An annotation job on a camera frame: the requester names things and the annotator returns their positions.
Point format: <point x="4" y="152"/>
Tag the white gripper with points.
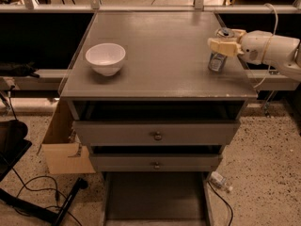
<point x="253" y="48"/>

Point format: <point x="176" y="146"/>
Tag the redbull can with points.
<point x="217" y="61"/>

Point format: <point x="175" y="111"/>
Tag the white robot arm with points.
<point x="282" y="53"/>

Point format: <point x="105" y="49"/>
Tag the grey drawer cabinet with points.
<point x="164" y="78"/>

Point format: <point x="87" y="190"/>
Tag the grey top drawer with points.
<point x="96" y="133"/>

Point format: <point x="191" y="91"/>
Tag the grey drawer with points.
<point x="155" y="162"/>
<point x="156" y="199"/>
<point x="96" y="133"/>

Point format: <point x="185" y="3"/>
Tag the grey middle drawer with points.
<point x="155" y="162"/>

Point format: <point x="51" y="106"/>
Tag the grey bottom drawer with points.
<point x="156" y="199"/>

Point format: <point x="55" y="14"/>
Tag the white bowl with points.
<point x="106" y="58"/>

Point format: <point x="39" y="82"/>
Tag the cardboard box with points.
<point x="63" y="151"/>

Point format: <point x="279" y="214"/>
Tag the black cloth bag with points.
<point x="15" y="69"/>

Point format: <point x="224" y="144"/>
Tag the black stand base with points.
<point x="31" y="209"/>

